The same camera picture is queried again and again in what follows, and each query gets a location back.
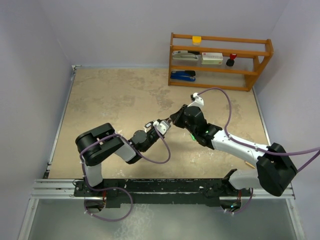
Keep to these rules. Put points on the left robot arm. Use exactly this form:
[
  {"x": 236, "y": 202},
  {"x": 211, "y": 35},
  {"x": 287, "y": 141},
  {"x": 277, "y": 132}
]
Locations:
[{"x": 97, "y": 144}]

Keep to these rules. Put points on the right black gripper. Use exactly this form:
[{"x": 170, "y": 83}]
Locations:
[{"x": 176, "y": 117}]

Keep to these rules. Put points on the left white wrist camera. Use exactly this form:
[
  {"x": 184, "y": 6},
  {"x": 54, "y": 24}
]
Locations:
[{"x": 162, "y": 126}]

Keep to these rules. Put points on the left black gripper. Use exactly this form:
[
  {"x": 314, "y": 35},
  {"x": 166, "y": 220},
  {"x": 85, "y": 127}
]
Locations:
[{"x": 163, "y": 136}]

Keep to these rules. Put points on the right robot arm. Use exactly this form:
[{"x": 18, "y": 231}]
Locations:
[{"x": 273, "y": 171}]

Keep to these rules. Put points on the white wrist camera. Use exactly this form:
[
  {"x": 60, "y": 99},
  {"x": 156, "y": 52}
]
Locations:
[
  {"x": 162, "y": 126},
  {"x": 196, "y": 100}
]

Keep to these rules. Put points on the white red box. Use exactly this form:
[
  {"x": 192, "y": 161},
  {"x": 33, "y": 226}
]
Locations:
[{"x": 212, "y": 58}]

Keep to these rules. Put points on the wooden shelf rack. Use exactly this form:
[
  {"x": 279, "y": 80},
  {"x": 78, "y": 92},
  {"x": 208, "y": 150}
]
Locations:
[{"x": 223, "y": 55}]

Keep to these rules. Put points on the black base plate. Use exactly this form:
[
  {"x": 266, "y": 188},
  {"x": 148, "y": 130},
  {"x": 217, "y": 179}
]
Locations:
[{"x": 211, "y": 192}]

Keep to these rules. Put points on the orange key tag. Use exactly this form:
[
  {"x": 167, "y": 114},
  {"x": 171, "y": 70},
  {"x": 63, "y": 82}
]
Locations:
[{"x": 249, "y": 164}]

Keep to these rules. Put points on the black red bottle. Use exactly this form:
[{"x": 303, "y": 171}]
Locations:
[{"x": 231, "y": 61}]

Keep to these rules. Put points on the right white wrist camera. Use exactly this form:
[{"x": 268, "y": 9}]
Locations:
[{"x": 196, "y": 100}]

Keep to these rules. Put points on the blue stapler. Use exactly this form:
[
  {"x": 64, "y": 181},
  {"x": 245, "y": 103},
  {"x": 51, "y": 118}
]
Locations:
[{"x": 184, "y": 75}]

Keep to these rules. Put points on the grey stapler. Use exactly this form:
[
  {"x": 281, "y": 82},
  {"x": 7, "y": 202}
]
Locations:
[{"x": 186, "y": 55}]

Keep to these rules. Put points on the yellow cap container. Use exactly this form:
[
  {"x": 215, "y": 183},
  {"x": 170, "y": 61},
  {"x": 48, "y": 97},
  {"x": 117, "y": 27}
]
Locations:
[{"x": 196, "y": 40}]

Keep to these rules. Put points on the black key tag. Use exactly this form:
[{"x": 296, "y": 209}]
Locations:
[{"x": 148, "y": 125}]

